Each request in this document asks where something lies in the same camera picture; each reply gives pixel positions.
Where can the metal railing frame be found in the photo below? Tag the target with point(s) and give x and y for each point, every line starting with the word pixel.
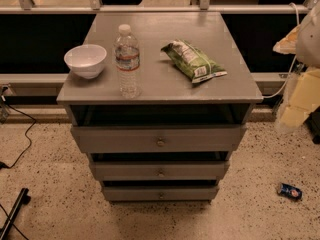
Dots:
pixel 96 6

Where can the green chip bag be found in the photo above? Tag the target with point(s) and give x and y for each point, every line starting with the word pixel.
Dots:
pixel 192 61

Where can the black stand base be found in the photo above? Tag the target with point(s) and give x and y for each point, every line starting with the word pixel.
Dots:
pixel 22 199

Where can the clear plastic water bottle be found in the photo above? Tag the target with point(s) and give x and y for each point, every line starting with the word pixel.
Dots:
pixel 127 60

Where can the grey wooden drawer cabinet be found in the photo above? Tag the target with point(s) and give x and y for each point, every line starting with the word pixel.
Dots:
pixel 168 98

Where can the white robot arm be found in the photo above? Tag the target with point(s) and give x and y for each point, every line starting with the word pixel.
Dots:
pixel 308 40

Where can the grey drawer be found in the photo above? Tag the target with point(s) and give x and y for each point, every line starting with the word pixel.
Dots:
pixel 123 194
pixel 157 139
pixel 144 171

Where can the white ceramic bowl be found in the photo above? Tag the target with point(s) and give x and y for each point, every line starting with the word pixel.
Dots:
pixel 86 61

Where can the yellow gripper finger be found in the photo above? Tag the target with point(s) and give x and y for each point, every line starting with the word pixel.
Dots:
pixel 287 45
pixel 301 98

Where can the grey top drawer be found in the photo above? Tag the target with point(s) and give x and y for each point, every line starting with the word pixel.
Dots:
pixel 157 139

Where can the grey bottom drawer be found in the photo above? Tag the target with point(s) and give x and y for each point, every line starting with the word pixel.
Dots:
pixel 123 194

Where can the grey middle drawer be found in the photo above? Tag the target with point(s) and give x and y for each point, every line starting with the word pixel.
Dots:
pixel 144 171

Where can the blue soda can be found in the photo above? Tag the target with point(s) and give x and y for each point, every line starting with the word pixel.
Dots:
pixel 289 191

